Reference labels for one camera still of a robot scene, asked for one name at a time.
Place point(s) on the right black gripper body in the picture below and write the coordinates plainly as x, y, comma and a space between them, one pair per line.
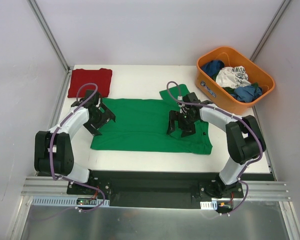
181, 122

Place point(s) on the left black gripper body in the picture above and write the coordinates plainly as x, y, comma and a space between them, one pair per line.
100, 120

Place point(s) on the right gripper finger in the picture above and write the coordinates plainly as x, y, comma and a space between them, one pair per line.
188, 130
172, 119

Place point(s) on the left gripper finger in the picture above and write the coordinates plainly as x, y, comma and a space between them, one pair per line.
106, 114
92, 129

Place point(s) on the orange plastic basket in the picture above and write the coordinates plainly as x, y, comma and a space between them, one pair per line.
223, 98

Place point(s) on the green t-shirt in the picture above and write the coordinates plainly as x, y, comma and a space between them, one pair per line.
141, 125

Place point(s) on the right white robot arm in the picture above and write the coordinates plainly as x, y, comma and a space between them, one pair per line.
245, 142

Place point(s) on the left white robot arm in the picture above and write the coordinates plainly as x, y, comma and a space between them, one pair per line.
53, 152

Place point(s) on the folded red t-shirt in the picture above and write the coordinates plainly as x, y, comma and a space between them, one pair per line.
101, 77

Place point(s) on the dark blue t-shirt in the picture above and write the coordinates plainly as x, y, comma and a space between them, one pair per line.
212, 67

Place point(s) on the white printed t-shirt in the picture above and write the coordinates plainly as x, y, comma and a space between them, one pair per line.
232, 77

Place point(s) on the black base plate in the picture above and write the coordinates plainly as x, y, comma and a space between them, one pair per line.
143, 189

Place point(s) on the right white cable duct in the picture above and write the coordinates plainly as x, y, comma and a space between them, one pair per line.
209, 205

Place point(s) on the white cable duct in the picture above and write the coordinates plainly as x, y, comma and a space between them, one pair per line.
209, 205
57, 201

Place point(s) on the left white cable duct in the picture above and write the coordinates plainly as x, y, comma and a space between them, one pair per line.
57, 201

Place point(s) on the aluminium frame rail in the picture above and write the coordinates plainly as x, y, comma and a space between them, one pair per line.
257, 190

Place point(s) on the left aluminium post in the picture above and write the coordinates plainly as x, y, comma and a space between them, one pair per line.
34, 6

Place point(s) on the aluminium post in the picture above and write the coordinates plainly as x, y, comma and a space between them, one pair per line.
34, 6
284, 5

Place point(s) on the right aluminium post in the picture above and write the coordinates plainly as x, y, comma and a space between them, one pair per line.
284, 5

